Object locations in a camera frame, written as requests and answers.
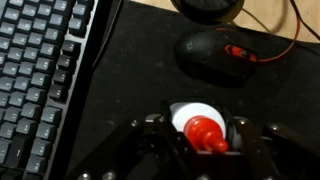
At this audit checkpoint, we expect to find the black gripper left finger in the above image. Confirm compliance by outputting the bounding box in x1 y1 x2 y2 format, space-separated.
66 99 201 180

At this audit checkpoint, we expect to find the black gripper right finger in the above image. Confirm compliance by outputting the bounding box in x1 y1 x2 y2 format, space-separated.
223 111 320 180

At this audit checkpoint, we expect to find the small clear plastic bottle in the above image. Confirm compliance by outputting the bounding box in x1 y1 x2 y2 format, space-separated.
169 101 242 155

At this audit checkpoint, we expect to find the large black desk mat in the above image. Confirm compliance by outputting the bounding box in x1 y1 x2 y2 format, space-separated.
63 0 320 180

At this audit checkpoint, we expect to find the black mouse with red accents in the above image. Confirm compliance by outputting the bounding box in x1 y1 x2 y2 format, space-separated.
173 25 258 88

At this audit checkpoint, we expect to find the grey and black keyboard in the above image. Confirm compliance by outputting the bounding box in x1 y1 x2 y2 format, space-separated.
0 0 101 180

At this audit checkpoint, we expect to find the black gooseneck stand, round base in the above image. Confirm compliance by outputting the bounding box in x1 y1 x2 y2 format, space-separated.
170 0 245 24

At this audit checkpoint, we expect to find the thin black desk cable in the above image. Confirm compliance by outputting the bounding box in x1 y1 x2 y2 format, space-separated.
289 0 320 43

